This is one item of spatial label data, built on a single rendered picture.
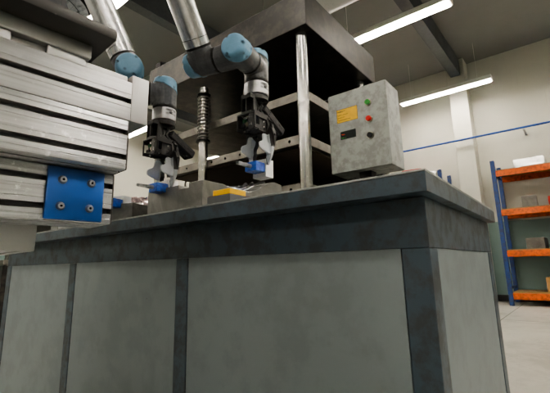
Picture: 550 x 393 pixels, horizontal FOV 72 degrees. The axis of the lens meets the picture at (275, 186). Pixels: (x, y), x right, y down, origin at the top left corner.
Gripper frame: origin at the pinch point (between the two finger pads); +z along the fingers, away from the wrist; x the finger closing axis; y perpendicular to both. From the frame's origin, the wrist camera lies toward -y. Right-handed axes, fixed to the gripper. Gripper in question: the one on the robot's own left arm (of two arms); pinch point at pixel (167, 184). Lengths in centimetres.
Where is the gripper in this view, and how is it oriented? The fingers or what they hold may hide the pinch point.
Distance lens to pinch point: 125.5
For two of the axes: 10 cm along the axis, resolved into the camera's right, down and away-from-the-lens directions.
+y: -6.1, -1.5, -7.8
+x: 7.9, -1.4, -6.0
